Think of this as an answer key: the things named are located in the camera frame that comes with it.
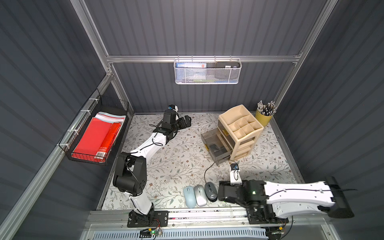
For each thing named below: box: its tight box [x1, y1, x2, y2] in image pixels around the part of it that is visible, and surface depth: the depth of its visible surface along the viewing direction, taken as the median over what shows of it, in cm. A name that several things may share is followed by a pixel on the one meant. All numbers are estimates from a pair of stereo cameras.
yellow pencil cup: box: [255, 109, 273, 127], surface depth 101 cm
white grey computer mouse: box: [194, 184, 208, 207], surface depth 82 cm
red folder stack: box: [71, 111, 126, 163], surface depth 72 cm
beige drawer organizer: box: [217, 104, 264, 161], surface depth 82 cm
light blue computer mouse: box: [183, 186, 197, 209], surface depth 80 cm
